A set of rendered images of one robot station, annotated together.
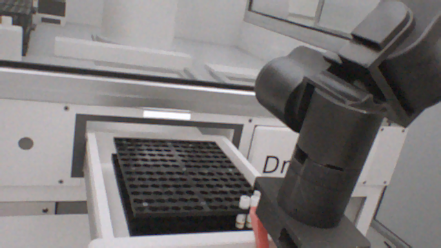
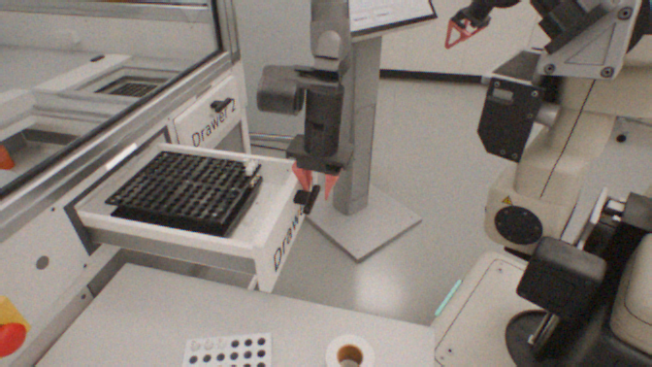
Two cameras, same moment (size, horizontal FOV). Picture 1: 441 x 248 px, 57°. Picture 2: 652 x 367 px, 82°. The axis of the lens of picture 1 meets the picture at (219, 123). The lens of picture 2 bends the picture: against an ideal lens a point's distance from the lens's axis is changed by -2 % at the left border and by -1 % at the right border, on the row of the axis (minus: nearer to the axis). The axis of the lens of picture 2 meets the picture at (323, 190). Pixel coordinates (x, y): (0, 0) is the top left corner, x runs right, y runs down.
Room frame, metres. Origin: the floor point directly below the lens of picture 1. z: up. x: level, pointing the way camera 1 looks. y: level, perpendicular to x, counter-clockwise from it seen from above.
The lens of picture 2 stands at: (-0.02, 0.33, 1.31)
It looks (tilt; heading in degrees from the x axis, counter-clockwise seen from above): 37 degrees down; 308
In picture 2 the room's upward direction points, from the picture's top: straight up
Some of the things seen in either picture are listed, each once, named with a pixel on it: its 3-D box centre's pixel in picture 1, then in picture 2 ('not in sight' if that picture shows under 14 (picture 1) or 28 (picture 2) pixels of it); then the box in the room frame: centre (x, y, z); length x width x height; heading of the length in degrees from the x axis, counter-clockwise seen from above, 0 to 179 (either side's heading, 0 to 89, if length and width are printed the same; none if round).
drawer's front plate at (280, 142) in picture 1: (314, 156); (211, 115); (0.77, -0.20, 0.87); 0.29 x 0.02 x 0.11; 114
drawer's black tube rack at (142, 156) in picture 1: (180, 188); (191, 195); (0.53, 0.04, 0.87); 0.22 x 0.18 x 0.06; 24
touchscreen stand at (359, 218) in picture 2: not in sight; (362, 129); (0.78, -0.97, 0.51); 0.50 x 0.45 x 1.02; 167
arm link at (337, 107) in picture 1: (335, 122); (320, 101); (0.32, -0.09, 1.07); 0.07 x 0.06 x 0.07; 27
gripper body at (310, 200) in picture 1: (315, 190); (321, 137); (0.32, -0.09, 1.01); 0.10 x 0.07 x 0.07; 23
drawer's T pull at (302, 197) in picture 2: not in sight; (305, 197); (0.32, -0.05, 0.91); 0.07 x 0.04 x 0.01; 114
